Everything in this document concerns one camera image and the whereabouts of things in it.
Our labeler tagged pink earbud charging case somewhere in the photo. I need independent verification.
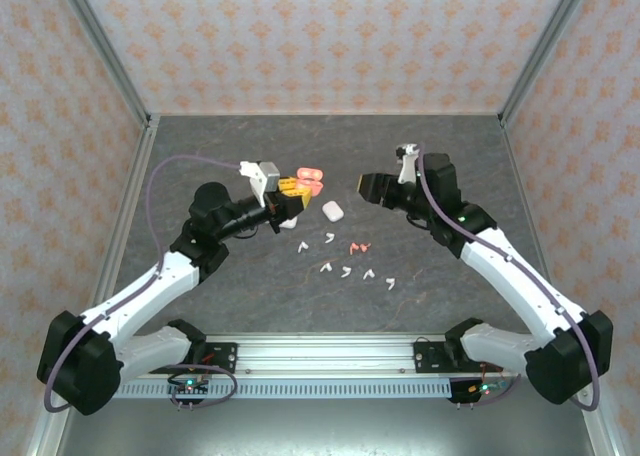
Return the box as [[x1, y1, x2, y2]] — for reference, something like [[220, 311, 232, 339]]
[[296, 166, 327, 197]]

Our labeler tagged small circuit board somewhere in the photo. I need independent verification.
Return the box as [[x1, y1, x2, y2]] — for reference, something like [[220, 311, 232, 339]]
[[167, 375, 210, 397], [462, 380, 511, 398]]

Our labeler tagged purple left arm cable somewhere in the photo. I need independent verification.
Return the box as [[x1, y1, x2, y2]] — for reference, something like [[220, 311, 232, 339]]
[[43, 154, 246, 413]]

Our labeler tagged aluminium table edge rail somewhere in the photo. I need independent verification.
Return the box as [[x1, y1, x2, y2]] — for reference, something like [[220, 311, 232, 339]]
[[22, 117, 162, 456], [499, 117, 621, 456]]

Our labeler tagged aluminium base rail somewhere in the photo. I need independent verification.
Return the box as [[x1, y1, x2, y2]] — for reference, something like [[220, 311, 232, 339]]
[[142, 333, 524, 378]]

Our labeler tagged aluminium frame post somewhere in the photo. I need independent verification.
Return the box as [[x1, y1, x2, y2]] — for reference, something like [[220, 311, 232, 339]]
[[52, 0, 154, 127], [498, 0, 600, 127]]

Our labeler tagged perforated metal cable tray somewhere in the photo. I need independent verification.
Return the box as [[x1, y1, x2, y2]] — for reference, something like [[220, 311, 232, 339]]
[[113, 378, 455, 401]]

